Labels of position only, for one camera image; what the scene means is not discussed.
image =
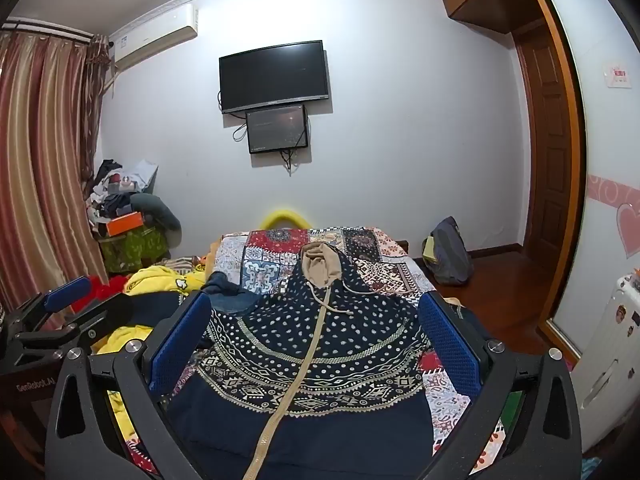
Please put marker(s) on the black wall television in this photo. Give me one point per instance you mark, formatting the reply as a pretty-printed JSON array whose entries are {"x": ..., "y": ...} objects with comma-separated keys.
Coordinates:
[{"x": 274, "y": 76}]

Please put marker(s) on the grey pillow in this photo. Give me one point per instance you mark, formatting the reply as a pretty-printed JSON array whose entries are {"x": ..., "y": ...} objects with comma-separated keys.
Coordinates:
[{"x": 162, "y": 215}]

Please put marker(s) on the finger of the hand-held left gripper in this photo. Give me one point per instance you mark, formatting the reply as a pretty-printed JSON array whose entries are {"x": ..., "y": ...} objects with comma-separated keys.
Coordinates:
[
  {"x": 100, "y": 312},
  {"x": 67, "y": 292}
]

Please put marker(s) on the white appliance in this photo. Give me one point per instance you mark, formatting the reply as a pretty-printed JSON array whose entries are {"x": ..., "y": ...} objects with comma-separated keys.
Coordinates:
[{"x": 610, "y": 360}]

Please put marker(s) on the white sliding wardrobe door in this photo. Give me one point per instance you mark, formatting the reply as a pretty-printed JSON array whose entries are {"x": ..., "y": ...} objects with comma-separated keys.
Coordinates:
[{"x": 600, "y": 150}]

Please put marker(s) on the red and white wall sticker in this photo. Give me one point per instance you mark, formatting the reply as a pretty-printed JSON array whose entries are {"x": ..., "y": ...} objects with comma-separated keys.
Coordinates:
[{"x": 617, "y": 75}]

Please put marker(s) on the wooden bed frame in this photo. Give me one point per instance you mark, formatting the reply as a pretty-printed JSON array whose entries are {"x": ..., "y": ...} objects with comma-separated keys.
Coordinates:
[{"x": 402, "y": 246}]

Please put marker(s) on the striped red beige curtain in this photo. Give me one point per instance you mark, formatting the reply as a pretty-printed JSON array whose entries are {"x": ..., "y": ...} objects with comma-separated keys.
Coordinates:
[{"x": 45, "y": 160}]

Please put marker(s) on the brown wooden door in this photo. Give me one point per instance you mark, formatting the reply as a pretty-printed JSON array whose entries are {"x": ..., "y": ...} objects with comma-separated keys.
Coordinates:
[{"x": 545, "y": 160}]

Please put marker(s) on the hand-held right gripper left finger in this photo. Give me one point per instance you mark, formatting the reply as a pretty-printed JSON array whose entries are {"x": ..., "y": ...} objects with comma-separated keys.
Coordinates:
[{"x": 182, "y": 332}]

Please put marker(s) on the blue denim garment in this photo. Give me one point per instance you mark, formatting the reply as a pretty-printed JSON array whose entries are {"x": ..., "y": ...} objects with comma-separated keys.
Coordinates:
[{"x": 232, "y": 292}]

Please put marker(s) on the red cloth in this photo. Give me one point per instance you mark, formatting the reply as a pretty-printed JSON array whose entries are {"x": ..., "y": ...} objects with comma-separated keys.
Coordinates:
[{"x": 107, "y": 285}]

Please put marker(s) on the pink heart sticker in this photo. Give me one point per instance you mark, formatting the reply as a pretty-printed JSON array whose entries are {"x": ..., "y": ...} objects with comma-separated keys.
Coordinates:
[{"x": 630, "y": 230}]

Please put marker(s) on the navy patterned hoodie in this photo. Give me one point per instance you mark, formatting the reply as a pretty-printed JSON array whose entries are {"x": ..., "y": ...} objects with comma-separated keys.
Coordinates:
[{"x": 320, "y": 340}]

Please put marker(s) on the yellow paper packet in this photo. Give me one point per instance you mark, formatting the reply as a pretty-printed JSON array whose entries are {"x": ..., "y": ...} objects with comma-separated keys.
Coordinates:
[{"x": 429, "y": 252}]

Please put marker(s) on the grey backpack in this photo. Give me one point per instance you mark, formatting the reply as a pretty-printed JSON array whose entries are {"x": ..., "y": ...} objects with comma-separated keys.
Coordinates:
[{"x": 452, "y": 252}]

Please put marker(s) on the striped cloth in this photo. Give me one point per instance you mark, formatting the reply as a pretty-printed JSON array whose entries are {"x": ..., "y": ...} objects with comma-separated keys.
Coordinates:
[{"x": 177, "y": 263}]

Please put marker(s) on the yellow printed garment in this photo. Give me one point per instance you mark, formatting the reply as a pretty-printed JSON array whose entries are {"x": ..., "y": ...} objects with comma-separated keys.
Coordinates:
[{"x": 160, "y": 280}]

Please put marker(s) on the small black wall monitor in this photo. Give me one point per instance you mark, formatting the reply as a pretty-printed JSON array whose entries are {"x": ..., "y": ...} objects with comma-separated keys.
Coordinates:
[{"x": 276, "y": 129}]

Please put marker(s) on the pile of mixed clothes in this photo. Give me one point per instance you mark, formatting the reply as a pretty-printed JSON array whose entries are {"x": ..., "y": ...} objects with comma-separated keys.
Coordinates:
[{"x": 112, "y": 185}]

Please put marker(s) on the patchwork printed bed sheet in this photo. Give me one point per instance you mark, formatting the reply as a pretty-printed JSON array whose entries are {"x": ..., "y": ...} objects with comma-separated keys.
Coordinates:
[{"x": 280, "y": 255}]

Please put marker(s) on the orange box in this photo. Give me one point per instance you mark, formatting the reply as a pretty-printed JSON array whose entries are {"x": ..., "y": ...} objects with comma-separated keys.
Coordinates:
[{"x": 125, "y": 224}]

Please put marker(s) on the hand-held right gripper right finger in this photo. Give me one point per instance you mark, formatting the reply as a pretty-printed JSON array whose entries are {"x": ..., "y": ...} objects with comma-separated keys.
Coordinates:
[{"x": 450, "y": 345}]

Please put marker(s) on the white air conditioner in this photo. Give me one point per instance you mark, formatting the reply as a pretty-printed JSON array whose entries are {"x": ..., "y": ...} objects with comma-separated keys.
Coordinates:
[{"x": 150, "y": 35}]

